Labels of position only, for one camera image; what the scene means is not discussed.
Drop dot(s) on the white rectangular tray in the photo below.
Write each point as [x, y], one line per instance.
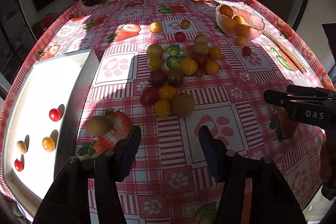
[39, 87]

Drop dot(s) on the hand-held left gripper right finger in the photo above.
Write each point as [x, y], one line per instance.
[210, 154]

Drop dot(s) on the strawberry print tablecloth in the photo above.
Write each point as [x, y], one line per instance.
[223, 98]

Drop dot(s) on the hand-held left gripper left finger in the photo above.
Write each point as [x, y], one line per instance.
[130, 151]

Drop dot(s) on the clear glass bowl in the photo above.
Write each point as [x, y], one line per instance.
[253, 23]

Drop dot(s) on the yellow cherry tomato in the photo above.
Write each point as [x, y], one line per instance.
[155, 63]
[226, 11]
[162, 108]
[188, 66]
[185, 23]
[48, 144]
[215, 53]
[240, 41]
[168, 92]
[155, 27]
[212, 67]
[227, 25]
[239, 19]

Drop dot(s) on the dark purple cherry tomato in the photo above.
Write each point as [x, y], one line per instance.
[174, 77]
[157, 77]

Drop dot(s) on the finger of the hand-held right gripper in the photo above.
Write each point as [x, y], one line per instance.
[304, 90]
[275, 98]

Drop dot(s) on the wooden spoon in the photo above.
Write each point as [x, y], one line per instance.
[288, 55]

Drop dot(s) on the red cherry tomato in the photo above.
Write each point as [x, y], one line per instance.
[54, 114]
[180, 36]
[149, 96]
[200, 59]
[246, 50]
[19, 165]

